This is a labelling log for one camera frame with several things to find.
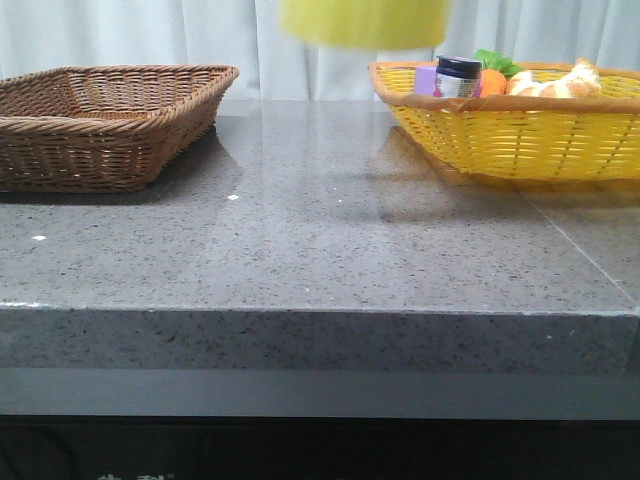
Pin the orange toy carrot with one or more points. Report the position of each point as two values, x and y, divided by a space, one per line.
497 69

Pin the white curtain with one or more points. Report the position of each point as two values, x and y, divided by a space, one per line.
273 65

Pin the toy bread croissant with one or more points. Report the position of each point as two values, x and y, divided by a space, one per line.
581 82

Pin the brown wicker basket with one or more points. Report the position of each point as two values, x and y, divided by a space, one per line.
104 129

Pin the purple box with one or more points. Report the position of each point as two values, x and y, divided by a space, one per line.
424 80

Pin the yellow woven basket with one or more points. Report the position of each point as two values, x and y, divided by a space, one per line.
524 138

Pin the dark-lidded small jar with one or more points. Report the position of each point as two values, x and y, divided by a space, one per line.
457 77

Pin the yellow tape roll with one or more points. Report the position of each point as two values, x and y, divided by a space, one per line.
376 25

